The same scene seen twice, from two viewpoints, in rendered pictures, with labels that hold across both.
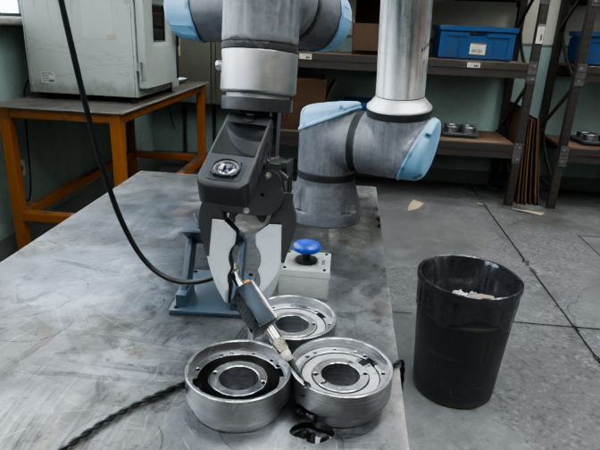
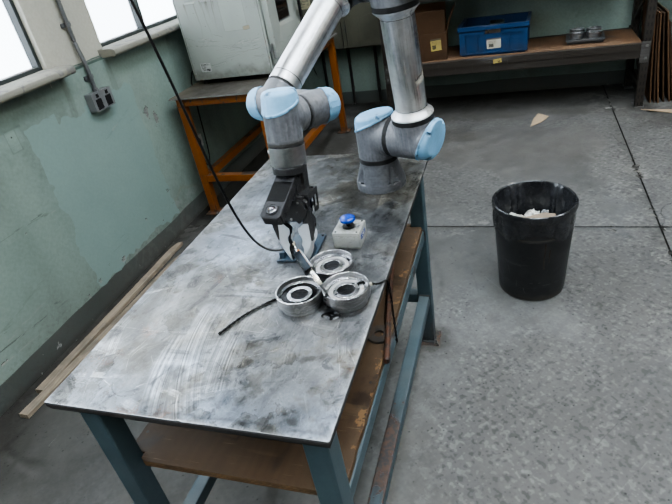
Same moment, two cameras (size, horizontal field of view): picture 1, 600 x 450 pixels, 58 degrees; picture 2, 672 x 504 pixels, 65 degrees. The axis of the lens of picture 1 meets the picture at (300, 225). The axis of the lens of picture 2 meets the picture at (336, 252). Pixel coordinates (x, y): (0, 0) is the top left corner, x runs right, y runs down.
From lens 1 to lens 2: 0.64 m
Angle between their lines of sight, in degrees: 19
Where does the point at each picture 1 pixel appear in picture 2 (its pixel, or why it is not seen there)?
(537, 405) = (600, 295)
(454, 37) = not seen: outside the picture
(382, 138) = (401, 138)
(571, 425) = (624, 309)
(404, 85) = (408, 103)
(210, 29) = not seen: hidden behind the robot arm
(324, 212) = (376, 184)
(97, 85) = (242, 67)
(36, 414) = (218, 313)
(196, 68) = not seen: hidden behind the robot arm
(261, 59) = (283, 153)
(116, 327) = (251, 271)
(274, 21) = (286, 136)
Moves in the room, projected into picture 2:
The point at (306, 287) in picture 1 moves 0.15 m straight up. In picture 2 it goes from (348, 242) to (339, 188)
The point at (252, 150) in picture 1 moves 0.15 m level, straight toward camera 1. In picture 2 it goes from (283, 197) to (267, 236)
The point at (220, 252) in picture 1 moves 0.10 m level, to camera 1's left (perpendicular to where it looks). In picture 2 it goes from (284, 238) to (241, 239)
